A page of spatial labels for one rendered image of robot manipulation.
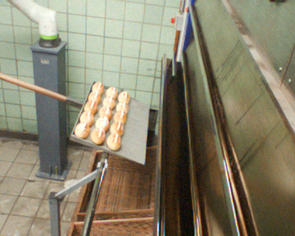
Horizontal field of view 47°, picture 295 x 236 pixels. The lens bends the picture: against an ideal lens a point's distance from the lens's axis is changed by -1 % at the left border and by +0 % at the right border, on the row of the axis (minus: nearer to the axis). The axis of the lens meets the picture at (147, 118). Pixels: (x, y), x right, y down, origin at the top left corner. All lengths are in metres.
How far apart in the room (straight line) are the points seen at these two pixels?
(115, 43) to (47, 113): 0.80
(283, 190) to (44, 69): 2.26
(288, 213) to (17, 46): 2.87
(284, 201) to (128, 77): 2.60
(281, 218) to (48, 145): 2.59
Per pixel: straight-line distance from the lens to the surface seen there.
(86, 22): 2.93
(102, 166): 1.50
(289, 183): 0.55
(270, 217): 0.56
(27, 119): 3.52
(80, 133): 1.57
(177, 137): 1.31
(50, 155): 3.06
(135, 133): 1.76
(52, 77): 2.64
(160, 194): 1.02
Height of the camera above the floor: 2.15
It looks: 32 degrees down
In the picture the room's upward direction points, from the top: 7 degrees clockwise
